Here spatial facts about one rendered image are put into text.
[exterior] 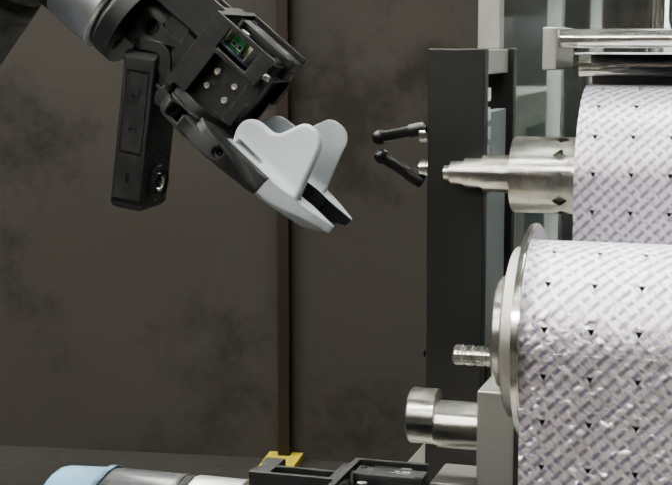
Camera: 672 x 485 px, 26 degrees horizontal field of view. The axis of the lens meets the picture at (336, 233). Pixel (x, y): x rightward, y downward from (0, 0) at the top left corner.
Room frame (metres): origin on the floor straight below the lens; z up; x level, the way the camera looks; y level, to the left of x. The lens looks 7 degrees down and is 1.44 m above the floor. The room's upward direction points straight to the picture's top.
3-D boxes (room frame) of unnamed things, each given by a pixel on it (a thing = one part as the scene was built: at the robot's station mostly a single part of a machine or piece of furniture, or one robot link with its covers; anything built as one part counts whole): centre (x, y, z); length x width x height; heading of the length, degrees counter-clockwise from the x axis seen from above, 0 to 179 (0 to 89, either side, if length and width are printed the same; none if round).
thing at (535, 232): (0.97, -0.13, 1.25); 0.15 x 0.01 x 0.15; 163
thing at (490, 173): (1.23, -0.12, 1.34); 0.06 x 0.03 x 0.03; 73
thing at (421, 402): (1.02, -0.06, 1.18); 0.04 x 0.02 x 0.04; 163
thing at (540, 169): (1.21, -0.18, 1.34); 0.06 x 0.06 x 0.06; 73
